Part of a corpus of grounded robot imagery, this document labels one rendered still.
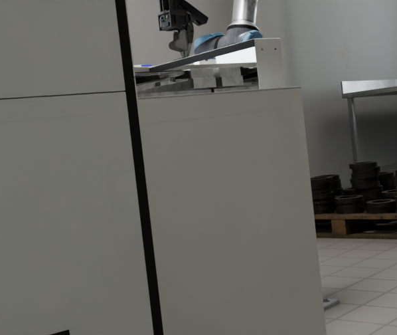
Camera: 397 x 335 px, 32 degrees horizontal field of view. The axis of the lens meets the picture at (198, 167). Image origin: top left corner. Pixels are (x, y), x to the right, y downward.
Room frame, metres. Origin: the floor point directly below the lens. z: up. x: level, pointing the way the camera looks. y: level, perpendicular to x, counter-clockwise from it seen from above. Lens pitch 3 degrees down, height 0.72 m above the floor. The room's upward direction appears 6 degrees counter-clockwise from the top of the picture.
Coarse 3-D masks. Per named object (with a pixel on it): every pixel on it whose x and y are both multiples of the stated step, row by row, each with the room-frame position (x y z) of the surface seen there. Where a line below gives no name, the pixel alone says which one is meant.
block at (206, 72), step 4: (192, 68) 1.96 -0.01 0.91; (196, 68) 1.97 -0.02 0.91; (200, 68) 1.98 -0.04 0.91; (204, 68) 1.99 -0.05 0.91; (208, 68) 1.99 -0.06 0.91; (212, 68) 2.00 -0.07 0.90; (192, 72) 1.96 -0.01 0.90; (196, 72) 1.97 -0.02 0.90; (200, 72) 1.98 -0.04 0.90; (204, 72) 1.99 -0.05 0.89; (208, 72) 1.99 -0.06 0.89; (212, 72) 2.00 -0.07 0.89; (192, 76) 1.96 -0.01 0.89; (196, 76) 1.97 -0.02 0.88; (200, 76) 1.98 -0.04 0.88; (204, 76) 1.98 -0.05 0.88; (208, 76) 1.99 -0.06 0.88; (212, 76) 2.00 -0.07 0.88
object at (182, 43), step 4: (180, 32) 2.18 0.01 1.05; (184, 32) 2.19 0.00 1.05; (180, 36) 2.18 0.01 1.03; (184, 36) 2.19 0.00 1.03; (180, 40) 2.18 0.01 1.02; (184, 40) 2.19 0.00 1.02; (176, 44) 2.17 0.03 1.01; (180, 44) 2.18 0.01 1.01; (184, 44) 2.19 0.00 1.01; (188, 44) 2.19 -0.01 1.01; (180, 48) 2.18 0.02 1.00; (184, 48) 2.19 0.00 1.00; (188, 48) 2.19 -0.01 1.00; (188, 52) 2.20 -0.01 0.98; (188, 56) 2.21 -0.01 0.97
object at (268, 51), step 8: (248, 40) 1.88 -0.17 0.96; (256, 40) 1.86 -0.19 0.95; (264, 40) 1.88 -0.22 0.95; (272, 40) 1.90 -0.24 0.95; (256, 48) 1.86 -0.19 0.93; (264, 48) 1.88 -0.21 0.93; (272, 48) 1.89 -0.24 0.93; (280, 48) 1.91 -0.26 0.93; (256, 56) 1.86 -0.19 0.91; (264, 56) 1.88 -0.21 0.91; (272, 56) 1.89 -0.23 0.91; (280, 56) 1.91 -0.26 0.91; (160, 64) 2.26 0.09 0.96; (264, 64) 1.87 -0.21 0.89; (272, 64) 1.89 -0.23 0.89; (280, 64) 1.91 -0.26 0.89; (264, 72) 1.87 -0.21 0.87; (272, 72) 1.89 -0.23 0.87; (280, 72) 1.90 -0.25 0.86; (264, 80) 1.87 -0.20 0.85; (272, 80) 1.89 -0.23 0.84; (280, 80) 1.90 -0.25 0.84
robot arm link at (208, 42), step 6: (204, 36) 2.51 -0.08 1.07; (210, 36) 2.51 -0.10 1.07; (216, 36) 2.51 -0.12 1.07; (222, 36) 2.51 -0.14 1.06; (198, 42) 2.52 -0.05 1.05; (204, 42) 2.51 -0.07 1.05; (210, 42) 2.50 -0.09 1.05; (216, 42) 2.48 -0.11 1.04; (198, 48) 2.52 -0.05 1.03; (204, 48) 2.51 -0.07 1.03; (210, 48) 2.49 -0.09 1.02; (216, 48) 2.47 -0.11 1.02
